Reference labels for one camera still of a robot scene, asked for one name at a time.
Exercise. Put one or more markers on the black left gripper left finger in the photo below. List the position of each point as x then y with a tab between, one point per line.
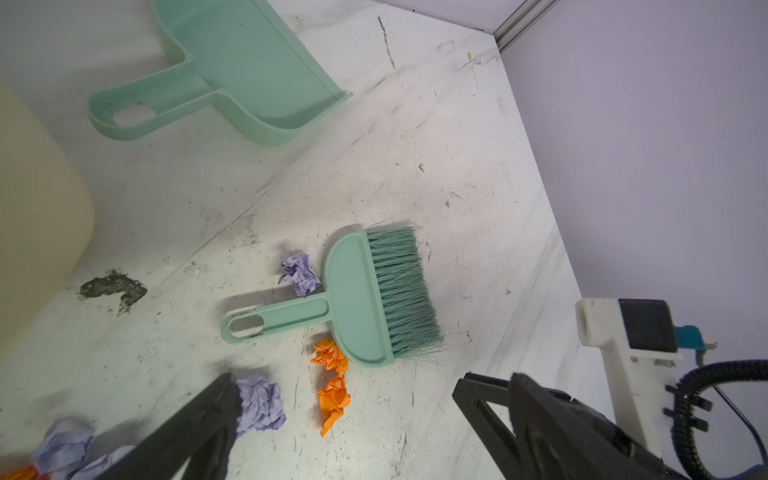
197	440

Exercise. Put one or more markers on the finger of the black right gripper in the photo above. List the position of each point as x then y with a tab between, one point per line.
473	394

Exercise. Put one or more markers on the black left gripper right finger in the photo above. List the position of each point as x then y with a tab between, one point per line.
554	442

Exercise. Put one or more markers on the green hand brush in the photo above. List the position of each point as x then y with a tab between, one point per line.
375	299

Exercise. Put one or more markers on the green plastic dustpan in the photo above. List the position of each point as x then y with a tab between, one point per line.
237	56

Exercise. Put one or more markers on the purple paper scrap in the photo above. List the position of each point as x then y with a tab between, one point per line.
65	453
296	270
261	405

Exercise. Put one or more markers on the orange paper scrap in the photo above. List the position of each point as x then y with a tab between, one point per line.
333	397

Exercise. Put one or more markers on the yellow lined trash bin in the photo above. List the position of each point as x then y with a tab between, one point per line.
47	218

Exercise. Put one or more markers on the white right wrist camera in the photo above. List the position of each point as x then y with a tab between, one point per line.
641	347

